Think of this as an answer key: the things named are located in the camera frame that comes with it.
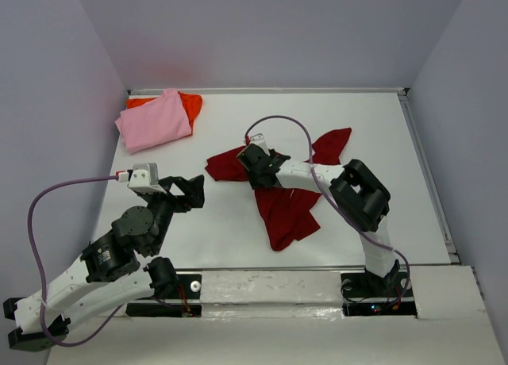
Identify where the dark red t shirt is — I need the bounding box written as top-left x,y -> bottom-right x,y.
205,128 -> 352,252

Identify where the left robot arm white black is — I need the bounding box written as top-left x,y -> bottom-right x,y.
3,166 -> 205,352

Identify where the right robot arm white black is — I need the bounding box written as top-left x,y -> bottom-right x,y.
237,143 -> 399,280

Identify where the pink folded t shirt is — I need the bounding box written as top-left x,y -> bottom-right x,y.
115,89 -> 192,154

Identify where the orange folded t shirt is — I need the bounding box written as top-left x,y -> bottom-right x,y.
125,91 -> 203,132

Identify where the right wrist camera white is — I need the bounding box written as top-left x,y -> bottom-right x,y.
244,133 -> 268,153

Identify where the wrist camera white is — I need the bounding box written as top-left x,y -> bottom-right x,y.
244,133 -> 268,153
127,163 -> 167,194

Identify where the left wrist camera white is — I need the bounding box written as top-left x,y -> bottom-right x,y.
127,163 -> 167,194

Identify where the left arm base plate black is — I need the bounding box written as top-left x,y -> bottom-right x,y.
125,271 -> 202,318

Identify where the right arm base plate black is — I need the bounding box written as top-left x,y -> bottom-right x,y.
340,271 -> 418,317

